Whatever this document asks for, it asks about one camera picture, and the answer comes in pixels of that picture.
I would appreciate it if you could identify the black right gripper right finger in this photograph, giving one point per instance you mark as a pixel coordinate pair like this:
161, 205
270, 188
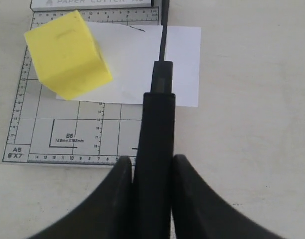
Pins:
200, 213

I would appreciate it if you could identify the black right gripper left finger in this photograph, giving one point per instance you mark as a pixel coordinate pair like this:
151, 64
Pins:
104, 214

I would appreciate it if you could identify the black cutter blade arm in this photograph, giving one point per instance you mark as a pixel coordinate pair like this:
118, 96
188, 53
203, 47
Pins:
151, 184

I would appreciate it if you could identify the yellow foam block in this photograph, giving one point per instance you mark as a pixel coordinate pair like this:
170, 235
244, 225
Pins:
66, 56

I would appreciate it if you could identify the white paper sheet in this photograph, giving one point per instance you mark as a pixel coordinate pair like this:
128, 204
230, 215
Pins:
130, 53

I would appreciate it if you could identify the grey paper cutter base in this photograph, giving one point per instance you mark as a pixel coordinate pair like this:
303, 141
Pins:
45, 130

